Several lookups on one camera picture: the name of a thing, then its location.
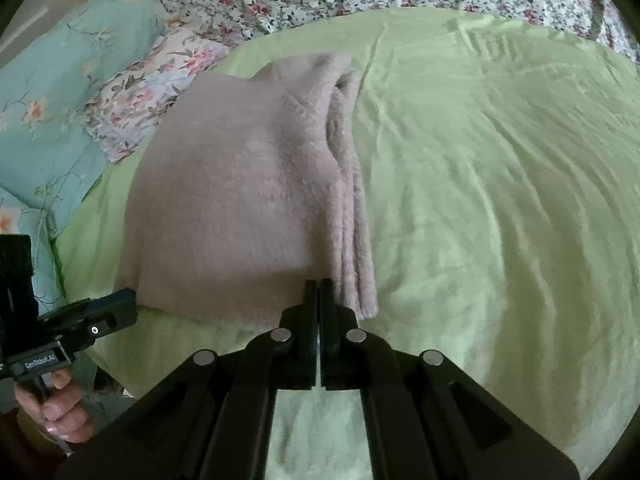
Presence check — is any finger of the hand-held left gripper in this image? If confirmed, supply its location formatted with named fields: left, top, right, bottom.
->
left=75, top=287, right=139, bottom=350

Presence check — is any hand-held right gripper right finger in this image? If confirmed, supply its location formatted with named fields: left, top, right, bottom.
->
left=319, top=278, right=582, bottom=480

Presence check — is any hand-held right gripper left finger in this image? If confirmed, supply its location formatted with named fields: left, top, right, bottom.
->
left=54, top=279, right=320, bottom=480

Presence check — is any beige knitted sweater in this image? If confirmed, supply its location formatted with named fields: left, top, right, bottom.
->
left=116, top=52, right=380, bottom=325

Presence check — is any person's left hand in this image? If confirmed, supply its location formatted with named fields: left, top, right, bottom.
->
left=14, top=367, right=97, bottom=444

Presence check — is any light green bed sheet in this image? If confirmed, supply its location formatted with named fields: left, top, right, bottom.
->
left=54, top=7, right=640, bottom=480

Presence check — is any light blue floral blanket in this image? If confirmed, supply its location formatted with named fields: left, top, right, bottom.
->
left=0, top=0, right=173, bottom=311

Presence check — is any pastel floral ruffled pillow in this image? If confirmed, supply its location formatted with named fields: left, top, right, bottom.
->
left=82, top=26, right=236, bottom=165

